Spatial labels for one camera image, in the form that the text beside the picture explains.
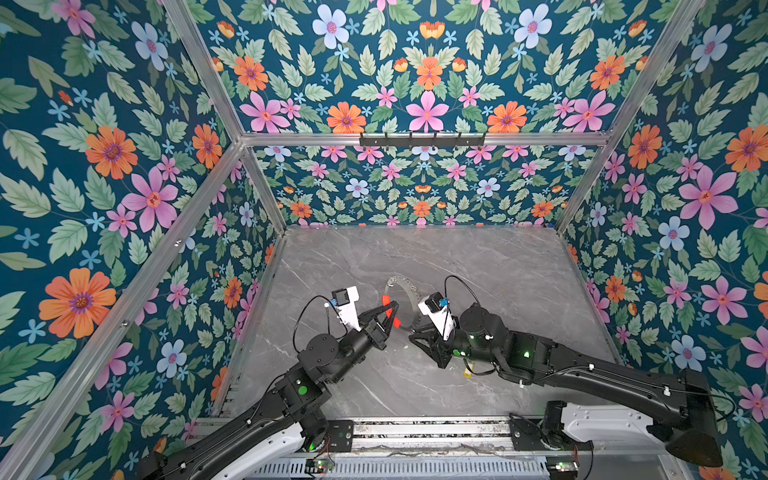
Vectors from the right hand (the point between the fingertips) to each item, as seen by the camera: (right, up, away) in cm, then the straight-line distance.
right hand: (412, 333), depth 66 cm
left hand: (-2, +8, -5) cm, 10 cm away
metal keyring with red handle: (-6, +8, -2) cm, 10 cm away
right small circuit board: (+36, -33, +4) cm, 49 cm away
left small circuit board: (-22, -33, +4) cm, 40 cm away
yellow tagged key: (+11, -7, -6) cm, 14 cm away
